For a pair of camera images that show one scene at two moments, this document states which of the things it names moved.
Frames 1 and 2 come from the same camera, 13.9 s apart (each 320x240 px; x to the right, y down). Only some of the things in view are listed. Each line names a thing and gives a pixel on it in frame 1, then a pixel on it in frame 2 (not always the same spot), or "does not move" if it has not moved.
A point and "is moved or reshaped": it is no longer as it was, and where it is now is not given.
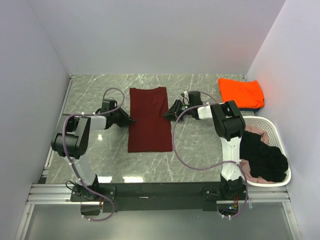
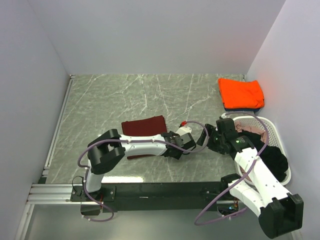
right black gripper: [171, 113] → [212, 131]
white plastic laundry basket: [270, 127] does not move
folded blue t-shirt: [249, 109] does not move
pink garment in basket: [244, 163] does not move
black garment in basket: [267, 162] does not move
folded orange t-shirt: [247, 94] does not move
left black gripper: [126, 119] → [179, 156]
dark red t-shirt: [151, 130] is moved or reshaped
